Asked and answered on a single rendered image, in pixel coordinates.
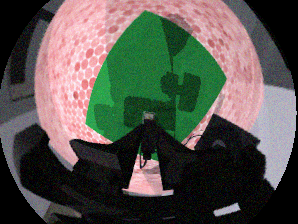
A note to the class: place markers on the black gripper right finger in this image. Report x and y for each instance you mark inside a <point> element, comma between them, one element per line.
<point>176,160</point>

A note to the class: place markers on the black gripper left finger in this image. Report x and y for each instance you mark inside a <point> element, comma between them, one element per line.
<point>119,157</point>

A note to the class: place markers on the green circuit board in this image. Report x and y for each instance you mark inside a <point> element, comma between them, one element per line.
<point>155,71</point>

